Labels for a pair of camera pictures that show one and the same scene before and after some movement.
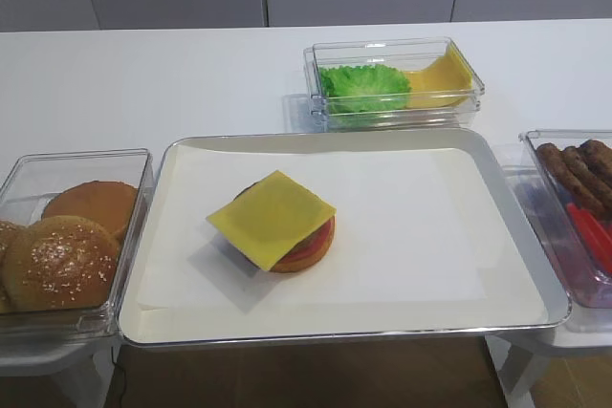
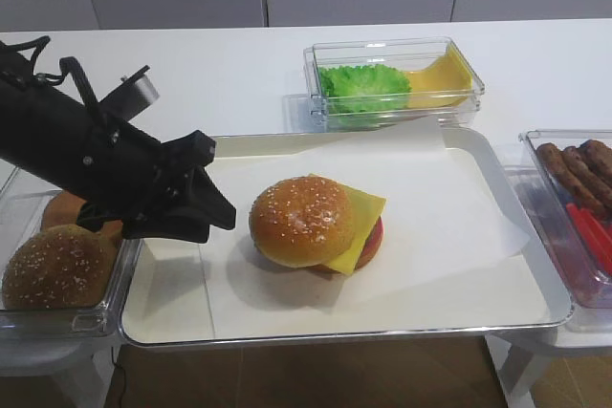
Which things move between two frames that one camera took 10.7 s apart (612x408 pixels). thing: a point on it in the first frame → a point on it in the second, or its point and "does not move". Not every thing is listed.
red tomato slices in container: (597, 235) does not move
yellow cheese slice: (270, 219) → (366, 211)
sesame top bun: (60, 264) → (300, 222)
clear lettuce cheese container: (390, 84) does not move
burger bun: (303, 264) → (372, 259)
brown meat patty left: (575, 187) does not move
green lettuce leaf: (351, 89) does not move
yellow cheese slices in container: (446, 82) does not move
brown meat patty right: (599, 159) does not move
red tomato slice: (316, 245) → (372, 242)
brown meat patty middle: (598, 184) does not move
